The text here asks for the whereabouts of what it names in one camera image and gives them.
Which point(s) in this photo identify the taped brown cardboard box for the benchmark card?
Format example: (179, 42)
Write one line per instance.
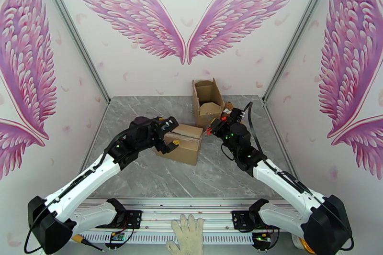
(185, 146)

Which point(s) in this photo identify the brown plush dog toy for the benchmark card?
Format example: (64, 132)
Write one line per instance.
(228, 107)

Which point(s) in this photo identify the cardboard box with plush dog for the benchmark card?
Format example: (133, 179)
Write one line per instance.
(206, 95)

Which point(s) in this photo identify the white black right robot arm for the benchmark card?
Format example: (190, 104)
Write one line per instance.
(281, 182)

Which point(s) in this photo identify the white knitted work glove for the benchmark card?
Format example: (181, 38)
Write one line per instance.
(187, 236)

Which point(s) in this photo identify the green circuit board on plate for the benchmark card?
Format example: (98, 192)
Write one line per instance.
(117, 236)
(261, 236)

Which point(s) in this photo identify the white tub with yellow lid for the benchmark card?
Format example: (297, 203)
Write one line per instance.
(300, 243)

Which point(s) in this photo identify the aluminium rail frame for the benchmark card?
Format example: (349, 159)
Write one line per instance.
(167, 206)

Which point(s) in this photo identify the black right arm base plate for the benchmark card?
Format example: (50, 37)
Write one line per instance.
(239, 219)

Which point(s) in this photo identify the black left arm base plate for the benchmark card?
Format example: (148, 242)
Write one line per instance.
(134, 218)

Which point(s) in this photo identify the aluminium corner post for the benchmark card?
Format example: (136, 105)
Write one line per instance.
(299, 36)
(74, 36)

